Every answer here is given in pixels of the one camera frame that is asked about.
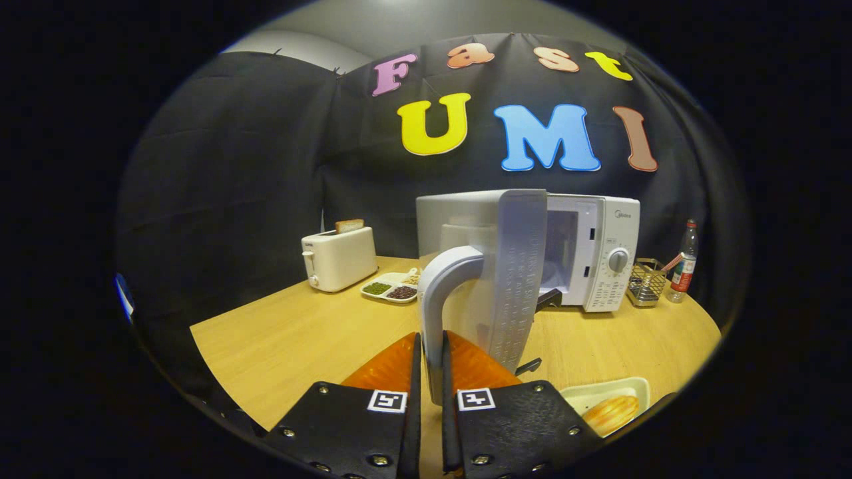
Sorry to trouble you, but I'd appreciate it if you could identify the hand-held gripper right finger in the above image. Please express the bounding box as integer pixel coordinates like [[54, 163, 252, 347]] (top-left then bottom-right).
[[441, 330, 603, 479]]

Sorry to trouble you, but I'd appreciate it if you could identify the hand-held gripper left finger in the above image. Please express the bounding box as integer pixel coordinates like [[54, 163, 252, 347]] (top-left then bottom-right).
[[263, 331, 423, 479]]

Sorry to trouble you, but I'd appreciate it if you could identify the golden bread roll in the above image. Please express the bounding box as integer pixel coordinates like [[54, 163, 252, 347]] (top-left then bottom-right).
[[582, 395, 640, 436]]

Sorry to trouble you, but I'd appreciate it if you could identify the white microwave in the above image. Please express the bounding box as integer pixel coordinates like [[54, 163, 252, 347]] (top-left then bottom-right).
[[415, 189, 641, 406]]

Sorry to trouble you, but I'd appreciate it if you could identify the white divided snack dish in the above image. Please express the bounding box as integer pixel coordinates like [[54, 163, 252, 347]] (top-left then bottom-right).
[[360, 268, 423, 305]]

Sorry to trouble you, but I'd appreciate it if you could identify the cream rectangular plate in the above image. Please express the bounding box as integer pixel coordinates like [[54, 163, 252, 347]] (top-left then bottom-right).
[[559, 377, 651, 438]]

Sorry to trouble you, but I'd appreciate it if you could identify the white toaster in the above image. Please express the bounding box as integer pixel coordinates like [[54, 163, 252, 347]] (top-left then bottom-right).
[[301, 226, 379, 293]]

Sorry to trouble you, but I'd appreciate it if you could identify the clear bottle with red label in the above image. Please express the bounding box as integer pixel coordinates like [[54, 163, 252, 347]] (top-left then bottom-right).
[[668, 220, 699, 304]]

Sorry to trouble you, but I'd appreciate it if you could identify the metal wire basket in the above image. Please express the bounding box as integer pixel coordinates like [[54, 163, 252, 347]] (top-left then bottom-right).
[[626, 258, 668, 307]]

